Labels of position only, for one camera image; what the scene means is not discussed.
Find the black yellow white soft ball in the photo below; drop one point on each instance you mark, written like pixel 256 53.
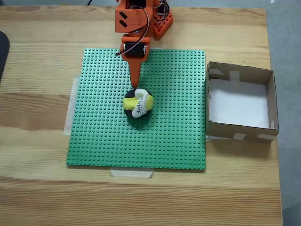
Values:
pixel 138 110

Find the wide masking tape strip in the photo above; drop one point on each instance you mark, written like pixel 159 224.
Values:
pixel 68 117

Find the green studded baseplate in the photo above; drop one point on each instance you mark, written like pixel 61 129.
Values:
pixel 105 141

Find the white tape scrap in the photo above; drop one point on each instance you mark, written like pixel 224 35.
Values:
pixel 210 138

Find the black rounded flat object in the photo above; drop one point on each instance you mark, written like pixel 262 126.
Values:
pixel 3 54

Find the open cardboard box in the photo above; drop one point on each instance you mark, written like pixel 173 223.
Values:
pixel 225 131

